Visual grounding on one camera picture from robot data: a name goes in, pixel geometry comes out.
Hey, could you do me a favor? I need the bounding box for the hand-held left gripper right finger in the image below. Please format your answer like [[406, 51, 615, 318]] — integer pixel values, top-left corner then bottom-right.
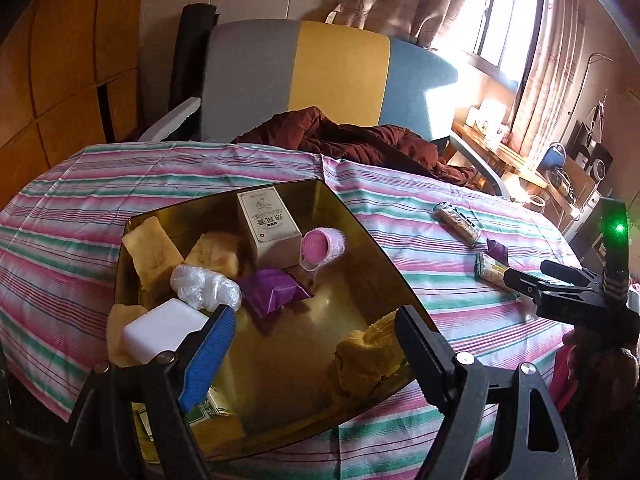
[[394, 305, 578, 480]]

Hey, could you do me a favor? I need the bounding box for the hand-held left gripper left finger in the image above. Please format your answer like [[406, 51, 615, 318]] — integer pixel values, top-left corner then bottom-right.
[[67, 304, 237, 480]]

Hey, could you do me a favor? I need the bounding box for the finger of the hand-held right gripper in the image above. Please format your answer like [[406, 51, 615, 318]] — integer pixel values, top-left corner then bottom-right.
[[540, 259, 606, 288], [504, 267, 608, 322]]

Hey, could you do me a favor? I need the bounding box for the green white packet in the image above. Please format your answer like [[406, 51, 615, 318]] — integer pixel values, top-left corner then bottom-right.
[[182, 389, 246, 443]]

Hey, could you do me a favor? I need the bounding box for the yellow towel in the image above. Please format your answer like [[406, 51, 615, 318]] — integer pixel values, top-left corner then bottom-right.
[[332, 310, 413, 398]]

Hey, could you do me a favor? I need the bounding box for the yellow green packet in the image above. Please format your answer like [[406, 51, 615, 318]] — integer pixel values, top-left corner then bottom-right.
[[474, 251, 521, 293]]

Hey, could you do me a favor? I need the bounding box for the clear plastic bag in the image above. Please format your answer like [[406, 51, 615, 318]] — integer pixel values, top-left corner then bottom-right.
[[170, 264, 243, 311]]

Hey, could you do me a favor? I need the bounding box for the gold mirror tray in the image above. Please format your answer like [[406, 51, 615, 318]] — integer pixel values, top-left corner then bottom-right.
[[112, 178, 441, 463]]

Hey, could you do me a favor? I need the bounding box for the beige carton box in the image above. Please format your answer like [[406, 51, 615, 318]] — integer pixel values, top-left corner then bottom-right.
[[236, 186, 303, 268]]

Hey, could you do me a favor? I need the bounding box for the pink plastic cup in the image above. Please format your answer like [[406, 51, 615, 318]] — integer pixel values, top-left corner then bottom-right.
[[299, 227, 347, 272]]

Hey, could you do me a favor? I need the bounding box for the person's right forearm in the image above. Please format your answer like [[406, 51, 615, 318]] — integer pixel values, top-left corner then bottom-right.
[[562, 327, 640, 480]]

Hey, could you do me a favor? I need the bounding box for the small purple packet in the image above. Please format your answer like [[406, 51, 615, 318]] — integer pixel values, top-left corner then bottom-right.
[[485, 237, 510, 267]]

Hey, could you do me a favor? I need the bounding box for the red bedding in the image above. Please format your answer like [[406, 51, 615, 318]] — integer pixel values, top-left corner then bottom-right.
[[550, 345, 578, 411]]

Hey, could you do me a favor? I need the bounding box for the brown cardboard box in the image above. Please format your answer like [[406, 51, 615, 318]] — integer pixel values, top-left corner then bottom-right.
[[550, 152, 603, 211]]

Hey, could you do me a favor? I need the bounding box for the yellow sponge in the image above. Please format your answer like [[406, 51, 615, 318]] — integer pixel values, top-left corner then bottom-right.
[[122, 217, 185, 293], [184, 231, 242, 278], [106, 302, 148, 367]]

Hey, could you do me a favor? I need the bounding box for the black speaker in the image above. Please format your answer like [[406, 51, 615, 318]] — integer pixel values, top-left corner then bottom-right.
[[570, 120, 615, 186]]

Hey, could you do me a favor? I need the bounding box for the silver roll packet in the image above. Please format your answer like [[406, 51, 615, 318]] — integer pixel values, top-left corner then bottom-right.
[[432, 201, 483, 247]]

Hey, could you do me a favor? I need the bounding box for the wooden side desk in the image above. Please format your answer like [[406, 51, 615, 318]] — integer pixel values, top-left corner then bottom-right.
[[442, 122, 601, 231]]

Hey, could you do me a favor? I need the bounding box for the white container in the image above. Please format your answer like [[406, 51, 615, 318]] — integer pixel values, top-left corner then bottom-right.
[[465, 100, 513, 143]]

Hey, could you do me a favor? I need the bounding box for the beige patterned curtain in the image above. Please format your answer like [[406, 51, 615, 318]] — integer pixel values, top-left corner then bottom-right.
[[510, 0, 596, 161], [325, 0, 483, 48]]

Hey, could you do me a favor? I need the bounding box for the dark red blanket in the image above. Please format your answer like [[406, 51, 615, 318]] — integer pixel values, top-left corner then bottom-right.
[[231, 106, 481, 188]]

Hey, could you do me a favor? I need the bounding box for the window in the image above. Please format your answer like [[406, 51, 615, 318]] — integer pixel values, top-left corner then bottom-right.
[[450, 0, 551, 86]]

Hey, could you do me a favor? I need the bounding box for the grey yellow blue chair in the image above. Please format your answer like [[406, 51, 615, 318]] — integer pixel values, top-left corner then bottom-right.
[[137, 19, 513, 201]]

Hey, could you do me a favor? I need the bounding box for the black rolled mat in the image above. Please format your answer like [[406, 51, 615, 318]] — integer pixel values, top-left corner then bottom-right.
[[167, 4, 219, 141]]

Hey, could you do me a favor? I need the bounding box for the wooden wardrobe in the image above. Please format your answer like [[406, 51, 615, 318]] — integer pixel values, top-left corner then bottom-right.
[[0, 0, 148, 196]]

